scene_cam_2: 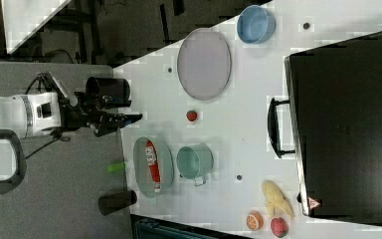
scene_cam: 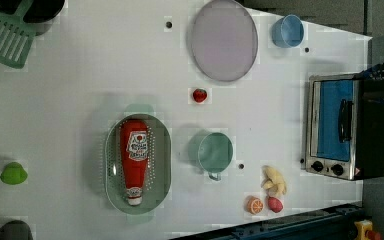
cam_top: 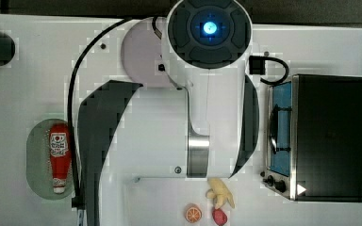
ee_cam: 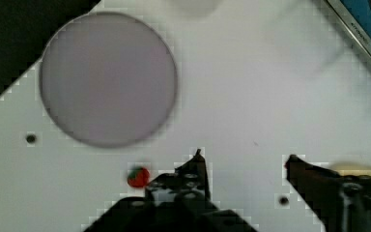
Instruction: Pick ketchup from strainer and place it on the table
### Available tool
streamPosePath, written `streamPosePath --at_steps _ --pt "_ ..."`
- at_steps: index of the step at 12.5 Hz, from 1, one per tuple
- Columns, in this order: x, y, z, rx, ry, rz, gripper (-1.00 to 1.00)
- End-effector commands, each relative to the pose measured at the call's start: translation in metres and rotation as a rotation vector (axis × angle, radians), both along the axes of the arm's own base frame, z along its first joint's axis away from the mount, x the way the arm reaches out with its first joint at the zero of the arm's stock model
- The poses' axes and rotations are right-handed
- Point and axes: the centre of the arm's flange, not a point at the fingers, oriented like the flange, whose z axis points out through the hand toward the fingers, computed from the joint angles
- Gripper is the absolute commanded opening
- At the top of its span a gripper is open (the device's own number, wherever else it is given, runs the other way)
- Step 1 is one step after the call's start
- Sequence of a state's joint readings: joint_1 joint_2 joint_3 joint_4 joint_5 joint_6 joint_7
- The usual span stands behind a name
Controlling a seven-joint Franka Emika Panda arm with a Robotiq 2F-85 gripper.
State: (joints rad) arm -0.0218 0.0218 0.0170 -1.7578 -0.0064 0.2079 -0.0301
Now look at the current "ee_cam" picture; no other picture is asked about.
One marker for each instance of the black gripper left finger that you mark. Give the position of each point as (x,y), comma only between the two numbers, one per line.
(173,202)

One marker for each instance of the red toy strawberry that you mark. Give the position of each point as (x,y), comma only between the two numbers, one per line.
(138,177)

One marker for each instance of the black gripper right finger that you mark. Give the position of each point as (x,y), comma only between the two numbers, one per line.
(341,202)

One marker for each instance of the yellow toy banana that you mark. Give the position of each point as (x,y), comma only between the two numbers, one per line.
(349,168)

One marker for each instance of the round grey plate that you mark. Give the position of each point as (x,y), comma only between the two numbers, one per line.
(108,80)

